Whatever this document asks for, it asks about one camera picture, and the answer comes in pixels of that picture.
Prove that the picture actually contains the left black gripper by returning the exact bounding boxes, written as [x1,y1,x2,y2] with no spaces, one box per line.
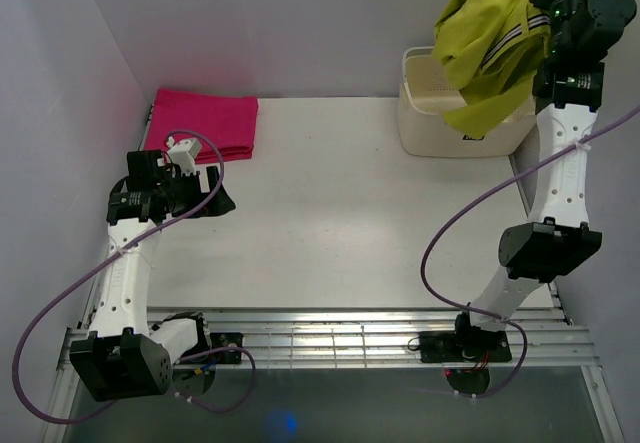
[158,166,235,219]

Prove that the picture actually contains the yellow-green trousers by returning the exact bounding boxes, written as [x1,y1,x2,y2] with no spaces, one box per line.
[432,0,551,138]

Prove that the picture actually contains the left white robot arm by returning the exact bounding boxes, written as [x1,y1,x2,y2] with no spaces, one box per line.
[70,138,236,402]

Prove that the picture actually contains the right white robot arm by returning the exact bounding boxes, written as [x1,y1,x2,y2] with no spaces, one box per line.
[451,0,637,360]

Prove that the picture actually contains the folded pink trousers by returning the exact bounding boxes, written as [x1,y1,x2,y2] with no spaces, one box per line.
[144,89,259,162]

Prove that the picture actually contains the cream perforated plastic basket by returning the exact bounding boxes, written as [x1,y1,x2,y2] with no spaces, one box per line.
[397,47,536,158]

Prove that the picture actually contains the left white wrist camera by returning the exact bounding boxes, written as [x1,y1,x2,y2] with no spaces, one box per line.
[167,138,202,175]

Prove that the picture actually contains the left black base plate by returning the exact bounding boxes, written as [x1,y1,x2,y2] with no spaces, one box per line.
[172,332,244,396]

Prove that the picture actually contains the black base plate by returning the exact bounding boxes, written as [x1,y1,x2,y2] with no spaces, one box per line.
[172,332,244,396]
[407,331,512,397]

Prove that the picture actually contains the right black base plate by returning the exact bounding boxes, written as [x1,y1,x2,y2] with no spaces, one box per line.
[407,331,512,397]

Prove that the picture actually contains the aluminium rail frame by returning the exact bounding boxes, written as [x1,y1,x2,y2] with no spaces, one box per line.
[42,308,624,442]

